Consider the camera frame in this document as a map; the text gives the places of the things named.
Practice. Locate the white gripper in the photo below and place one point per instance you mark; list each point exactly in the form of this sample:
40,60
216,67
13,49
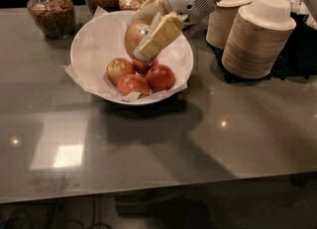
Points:
171,24

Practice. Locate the yellow-red apple with sticker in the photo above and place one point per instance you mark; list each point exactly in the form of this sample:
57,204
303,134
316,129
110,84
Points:
134,33

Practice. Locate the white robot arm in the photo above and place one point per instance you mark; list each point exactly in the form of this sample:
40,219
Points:
167,18

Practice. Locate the red apple back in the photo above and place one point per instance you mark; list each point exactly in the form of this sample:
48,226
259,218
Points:
143,67

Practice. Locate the red apple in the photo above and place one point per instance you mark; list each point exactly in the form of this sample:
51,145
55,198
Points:
143,67
133,83

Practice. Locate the paper bowl stack back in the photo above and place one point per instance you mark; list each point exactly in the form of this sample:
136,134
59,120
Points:
221,21

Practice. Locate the paper bowl stack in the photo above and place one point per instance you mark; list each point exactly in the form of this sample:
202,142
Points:
221,21
258,35

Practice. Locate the red apple hidden right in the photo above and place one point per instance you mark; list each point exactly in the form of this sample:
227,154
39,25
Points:
160,77

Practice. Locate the yellow-red apple left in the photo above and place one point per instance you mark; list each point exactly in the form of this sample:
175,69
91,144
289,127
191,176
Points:
117,68

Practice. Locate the white bowl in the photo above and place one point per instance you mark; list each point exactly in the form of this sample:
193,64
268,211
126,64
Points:
95,41

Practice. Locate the red apple front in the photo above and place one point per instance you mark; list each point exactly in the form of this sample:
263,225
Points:
133,83

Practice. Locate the paper bowl stack front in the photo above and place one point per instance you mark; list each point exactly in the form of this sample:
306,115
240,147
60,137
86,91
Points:
258,35

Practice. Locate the glass cereal jar far left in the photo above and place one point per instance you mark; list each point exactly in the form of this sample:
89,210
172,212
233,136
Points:
55,18

